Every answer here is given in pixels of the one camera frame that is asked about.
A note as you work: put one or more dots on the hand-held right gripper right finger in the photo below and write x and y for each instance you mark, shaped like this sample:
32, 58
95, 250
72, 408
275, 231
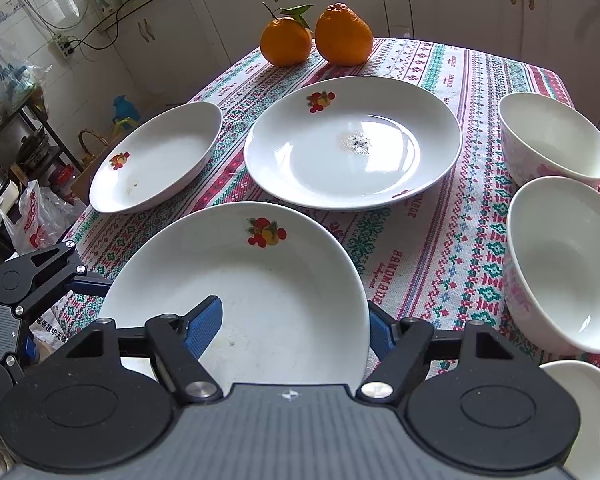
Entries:
381, 334

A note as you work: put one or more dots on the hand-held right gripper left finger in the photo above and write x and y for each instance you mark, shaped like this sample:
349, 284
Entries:
205, 327

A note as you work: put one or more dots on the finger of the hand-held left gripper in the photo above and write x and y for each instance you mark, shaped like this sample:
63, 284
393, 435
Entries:
30, 350
92, 287

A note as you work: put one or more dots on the white plate with fruit print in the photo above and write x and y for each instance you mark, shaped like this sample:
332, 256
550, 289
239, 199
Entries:
280, 285
330, 170
155, 160

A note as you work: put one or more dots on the white bowl with pink flowers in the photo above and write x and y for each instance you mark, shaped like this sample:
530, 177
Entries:
555, 145
570, 270

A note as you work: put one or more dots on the plain white bowl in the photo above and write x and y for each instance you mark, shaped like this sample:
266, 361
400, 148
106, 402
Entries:
592, 410

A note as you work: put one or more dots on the white printed sack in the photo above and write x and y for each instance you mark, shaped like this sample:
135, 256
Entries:
50, 330

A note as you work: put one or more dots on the red and white plastic bag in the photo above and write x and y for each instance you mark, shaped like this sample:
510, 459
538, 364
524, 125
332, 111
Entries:
35, 220

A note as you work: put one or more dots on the patterned woven tablecloth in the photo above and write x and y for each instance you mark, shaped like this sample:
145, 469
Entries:
430, 260

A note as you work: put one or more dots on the cardboard box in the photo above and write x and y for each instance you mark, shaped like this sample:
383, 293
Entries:
82, 185

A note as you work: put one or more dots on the red-lid plastic jar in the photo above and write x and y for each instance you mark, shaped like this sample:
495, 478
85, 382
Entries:
62, 182

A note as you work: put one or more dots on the white rice cooker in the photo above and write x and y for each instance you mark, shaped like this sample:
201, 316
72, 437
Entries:
0, 205

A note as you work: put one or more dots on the wicker basket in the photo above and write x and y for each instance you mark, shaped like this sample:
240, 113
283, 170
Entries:
92, 160

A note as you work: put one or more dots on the black metal shelf rack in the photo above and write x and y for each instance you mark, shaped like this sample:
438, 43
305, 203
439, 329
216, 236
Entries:
35, 127

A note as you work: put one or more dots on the blue plastic toy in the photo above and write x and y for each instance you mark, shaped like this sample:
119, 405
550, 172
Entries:
125, 110

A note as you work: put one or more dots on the clear plastic bag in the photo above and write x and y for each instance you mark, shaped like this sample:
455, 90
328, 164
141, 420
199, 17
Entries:
15, 72

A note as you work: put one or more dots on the white power strip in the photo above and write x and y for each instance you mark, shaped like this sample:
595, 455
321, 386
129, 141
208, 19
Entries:
62, 47

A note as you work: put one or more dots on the orange with green leaf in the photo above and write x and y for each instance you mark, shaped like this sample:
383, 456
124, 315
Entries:
285, 42

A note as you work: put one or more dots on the bumpy orange without leaf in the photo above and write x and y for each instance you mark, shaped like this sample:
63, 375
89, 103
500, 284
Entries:
342, 35

